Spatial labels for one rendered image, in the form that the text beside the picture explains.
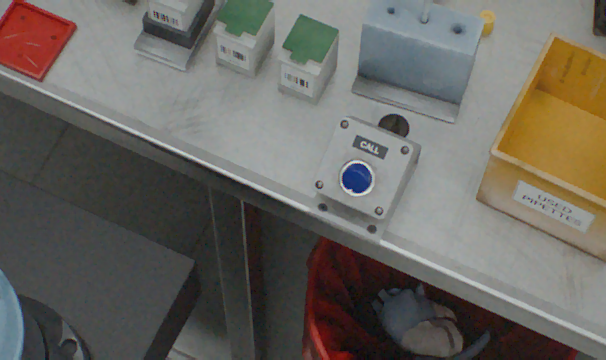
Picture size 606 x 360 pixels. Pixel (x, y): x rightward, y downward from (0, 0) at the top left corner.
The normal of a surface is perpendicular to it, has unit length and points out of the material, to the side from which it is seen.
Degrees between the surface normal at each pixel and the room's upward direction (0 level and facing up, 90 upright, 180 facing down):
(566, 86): 90
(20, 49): 0
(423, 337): 26
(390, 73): 90
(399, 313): 7
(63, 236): 4
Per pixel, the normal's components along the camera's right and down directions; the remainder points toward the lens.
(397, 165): -0.21, 0.04
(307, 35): 0.01, -0.42
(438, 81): -0.33, 0.85
